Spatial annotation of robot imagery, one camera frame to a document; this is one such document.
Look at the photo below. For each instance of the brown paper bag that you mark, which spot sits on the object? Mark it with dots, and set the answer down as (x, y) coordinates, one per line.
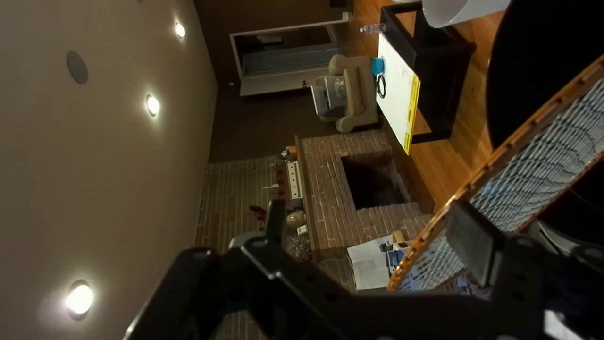
(397, 93)

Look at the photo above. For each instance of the brick fireplace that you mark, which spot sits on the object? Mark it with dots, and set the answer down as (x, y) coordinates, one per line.
(353, 193)

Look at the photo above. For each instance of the beige armchair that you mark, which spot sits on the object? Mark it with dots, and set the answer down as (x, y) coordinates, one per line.
(346, 93)

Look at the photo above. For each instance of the black plastic bin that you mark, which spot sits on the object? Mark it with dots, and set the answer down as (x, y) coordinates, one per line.
(538, 47)

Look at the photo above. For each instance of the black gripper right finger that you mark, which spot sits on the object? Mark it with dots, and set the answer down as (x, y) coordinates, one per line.
(527, 280)

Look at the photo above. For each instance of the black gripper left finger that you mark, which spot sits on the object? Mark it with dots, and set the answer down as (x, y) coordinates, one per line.
(284, 297)

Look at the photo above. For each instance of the orange badminton racket red grip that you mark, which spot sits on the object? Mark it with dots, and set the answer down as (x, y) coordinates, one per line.
(544, 157)

